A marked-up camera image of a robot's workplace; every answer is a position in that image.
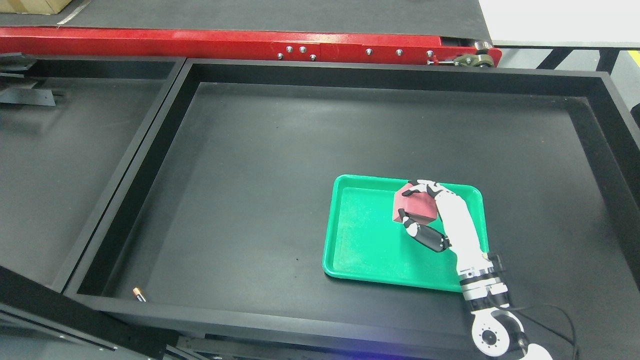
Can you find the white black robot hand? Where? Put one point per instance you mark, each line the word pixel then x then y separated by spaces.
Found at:
pixel 458 225

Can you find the pink cube block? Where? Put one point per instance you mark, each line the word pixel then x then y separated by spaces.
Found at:
pixel 419 206

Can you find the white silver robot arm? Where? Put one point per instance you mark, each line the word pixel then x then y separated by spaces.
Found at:
pixel 496 331

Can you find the green plastic tray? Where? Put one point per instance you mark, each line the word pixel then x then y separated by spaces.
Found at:
pixel 364 243

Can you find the black metal right shelf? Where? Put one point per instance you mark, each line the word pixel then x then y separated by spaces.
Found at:
pixel 220 220

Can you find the black metal shelf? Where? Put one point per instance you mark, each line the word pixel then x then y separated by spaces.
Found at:
pixel 220 220
pixel 63 157

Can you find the black metal left shelf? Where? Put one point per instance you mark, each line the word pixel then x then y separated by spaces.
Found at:
pixel 63 157

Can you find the small orange battery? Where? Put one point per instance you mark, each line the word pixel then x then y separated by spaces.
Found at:
pixel 139 294

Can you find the red conveyor frame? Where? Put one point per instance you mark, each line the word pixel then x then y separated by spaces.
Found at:
pixel 363 48

